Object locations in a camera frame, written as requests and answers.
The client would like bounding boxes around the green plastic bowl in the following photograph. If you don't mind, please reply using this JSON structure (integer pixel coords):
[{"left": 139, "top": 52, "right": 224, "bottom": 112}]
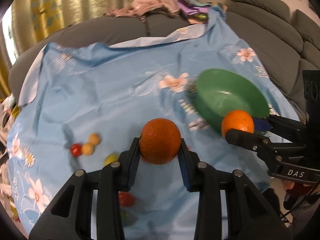
[{"left": 191, "top": 68, "right": 270, "bottom": 132}]

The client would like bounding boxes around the pink cloth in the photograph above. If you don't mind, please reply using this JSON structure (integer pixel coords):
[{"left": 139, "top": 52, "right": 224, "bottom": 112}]
[{"left": 104, "top": 0, "right": 180, "bottom": 18}]

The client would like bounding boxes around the gold curtain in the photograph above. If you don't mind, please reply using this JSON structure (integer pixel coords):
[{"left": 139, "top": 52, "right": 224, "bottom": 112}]
[{"left": 1, "top": 0, "right": 132, "bottom": 98}]

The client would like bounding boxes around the small red tomato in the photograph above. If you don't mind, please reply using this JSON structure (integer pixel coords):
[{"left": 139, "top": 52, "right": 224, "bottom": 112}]
[{"left": 70, "top": 143, "right": 82, "bottom": 158}]

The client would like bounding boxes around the grey sofa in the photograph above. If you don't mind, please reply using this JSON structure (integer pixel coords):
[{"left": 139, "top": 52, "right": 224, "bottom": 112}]
[{"left": 8, "top": 0, "right": 319, "bottom": 109}]

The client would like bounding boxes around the light blue floral sheet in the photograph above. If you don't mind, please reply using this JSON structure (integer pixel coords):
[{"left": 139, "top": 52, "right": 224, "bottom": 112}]
[{"left": 7, "top": 7, "right": 298, "bottom": 232}]

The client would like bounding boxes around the yellow lemon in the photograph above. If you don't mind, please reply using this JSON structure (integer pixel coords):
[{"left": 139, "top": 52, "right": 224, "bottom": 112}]
[{"left": 104, "top": 153, "right": 118, "bottom": 166}]

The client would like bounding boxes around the person right hand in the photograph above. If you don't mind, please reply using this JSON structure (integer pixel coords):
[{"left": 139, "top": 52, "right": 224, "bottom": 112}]
[{"left": 283, "top": 180, "right": 310, "bottom": 191}]

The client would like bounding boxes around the purple cloth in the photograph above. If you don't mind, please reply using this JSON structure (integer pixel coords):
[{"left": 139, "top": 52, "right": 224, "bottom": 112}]
[{"left": 177, "top": 0, "right": 212, "bottom": 24}]

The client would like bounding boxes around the bright orange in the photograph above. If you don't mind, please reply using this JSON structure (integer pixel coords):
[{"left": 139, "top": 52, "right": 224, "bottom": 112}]
[{"left": 221, "top": 110, "right": 254, "bottom": 138}]

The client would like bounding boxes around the green lime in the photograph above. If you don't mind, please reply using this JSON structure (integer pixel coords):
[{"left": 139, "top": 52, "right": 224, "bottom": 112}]
[{"left": 120, "top": 210, "right": 137, "bottom": 227}]

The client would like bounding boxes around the dark orange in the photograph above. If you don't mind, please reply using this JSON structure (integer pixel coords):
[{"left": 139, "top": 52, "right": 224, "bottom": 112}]
[{"left": 139, "top": 118, "right": 181, "bottom": 165}]

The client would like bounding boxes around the tan longan fruit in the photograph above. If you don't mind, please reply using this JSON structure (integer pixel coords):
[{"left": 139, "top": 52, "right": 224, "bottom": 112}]
[
  {"left": 81, "top": 142, "right": 95, "bottom": 156},
  {"left": 88, "top": 133, "right": 101, "bottom": 146}
]

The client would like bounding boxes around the red cherry tomato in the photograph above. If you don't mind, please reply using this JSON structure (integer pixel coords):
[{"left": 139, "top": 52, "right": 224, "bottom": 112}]
[{"left": 118, "top": 192, "right": 136, "bottom": 207}]

